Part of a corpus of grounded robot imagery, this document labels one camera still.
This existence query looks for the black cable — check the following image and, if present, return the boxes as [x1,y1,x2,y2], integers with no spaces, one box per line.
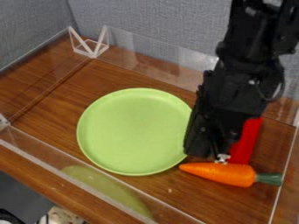
[255,78,286,103]

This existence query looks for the red plastic block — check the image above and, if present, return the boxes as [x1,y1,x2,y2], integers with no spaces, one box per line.
[229,117,263,165]

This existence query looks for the green round plate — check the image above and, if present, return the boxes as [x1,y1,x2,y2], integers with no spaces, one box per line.
[76,88,191,176]

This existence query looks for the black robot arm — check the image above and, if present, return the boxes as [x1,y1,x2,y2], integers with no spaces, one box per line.
[183,0,299,163]

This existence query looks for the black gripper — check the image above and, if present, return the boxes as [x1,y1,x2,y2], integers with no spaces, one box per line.
[183,62,286,161]

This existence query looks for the orange toy carrot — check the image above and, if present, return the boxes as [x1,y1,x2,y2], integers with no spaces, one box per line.
[179,163,283,187]

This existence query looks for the clear acrylic corner bracket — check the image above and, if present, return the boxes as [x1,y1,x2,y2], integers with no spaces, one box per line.
[68,25,110,59]

